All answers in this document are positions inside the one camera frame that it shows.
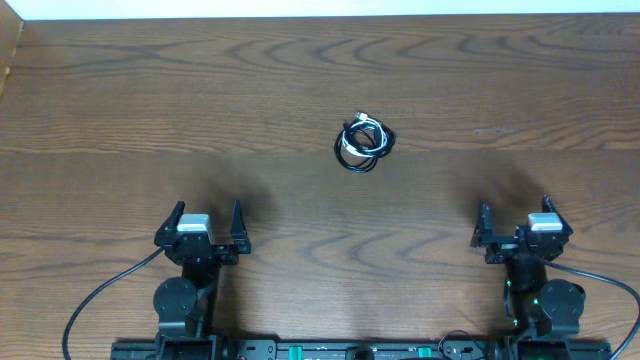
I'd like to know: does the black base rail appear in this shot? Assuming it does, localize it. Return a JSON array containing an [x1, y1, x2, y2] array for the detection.
[[109, 336, 611, 360]]

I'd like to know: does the white usb cable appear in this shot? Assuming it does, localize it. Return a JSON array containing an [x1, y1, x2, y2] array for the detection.
[[341, 111, 390, 158]]

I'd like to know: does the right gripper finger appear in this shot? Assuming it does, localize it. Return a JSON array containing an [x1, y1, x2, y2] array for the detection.
[[471, 202, 494, 245], [542, 195, 570, 231]]

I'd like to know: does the black usb cable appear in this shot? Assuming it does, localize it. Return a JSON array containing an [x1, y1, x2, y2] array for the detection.
[[333, 117, 397, 174]]

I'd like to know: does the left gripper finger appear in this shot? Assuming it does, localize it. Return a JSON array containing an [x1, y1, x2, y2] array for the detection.
[[230, 200, 249, 246], [155, 201, 185, 240]]

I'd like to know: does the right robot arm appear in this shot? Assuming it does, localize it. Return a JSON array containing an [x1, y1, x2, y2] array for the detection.
[[470, 196, 586, 359]]

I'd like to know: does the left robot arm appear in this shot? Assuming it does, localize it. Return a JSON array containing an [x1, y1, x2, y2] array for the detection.
[[153, 200, 252, 360]]

